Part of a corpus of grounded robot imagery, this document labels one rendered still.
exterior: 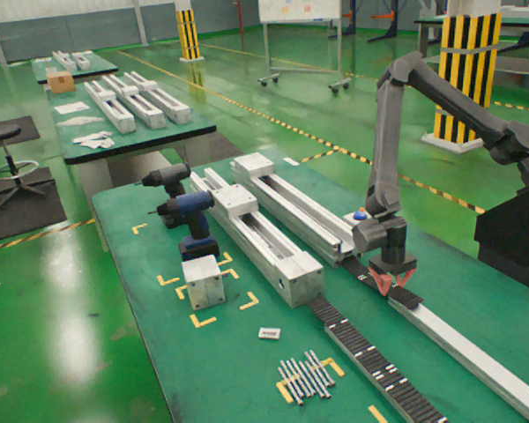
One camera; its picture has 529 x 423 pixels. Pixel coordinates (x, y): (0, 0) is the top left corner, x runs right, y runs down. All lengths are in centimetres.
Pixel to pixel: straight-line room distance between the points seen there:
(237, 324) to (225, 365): 13
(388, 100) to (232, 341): 73
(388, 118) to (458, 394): 66
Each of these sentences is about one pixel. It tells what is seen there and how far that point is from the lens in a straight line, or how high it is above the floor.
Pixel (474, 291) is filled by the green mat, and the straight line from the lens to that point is 129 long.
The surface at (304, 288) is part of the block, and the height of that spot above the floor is 83.
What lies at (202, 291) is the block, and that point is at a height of 83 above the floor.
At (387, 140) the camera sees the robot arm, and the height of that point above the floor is 115.
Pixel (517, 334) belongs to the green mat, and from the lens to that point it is 119.
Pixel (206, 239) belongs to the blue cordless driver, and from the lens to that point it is 140.
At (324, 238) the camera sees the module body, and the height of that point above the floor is 86.
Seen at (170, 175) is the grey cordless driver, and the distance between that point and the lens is 158.
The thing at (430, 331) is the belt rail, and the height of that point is 80.
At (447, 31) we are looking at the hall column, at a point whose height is 99.
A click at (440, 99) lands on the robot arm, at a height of 120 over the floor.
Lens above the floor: 154
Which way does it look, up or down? 27 degrees down
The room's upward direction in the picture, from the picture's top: 6 degrees counter-clockwise
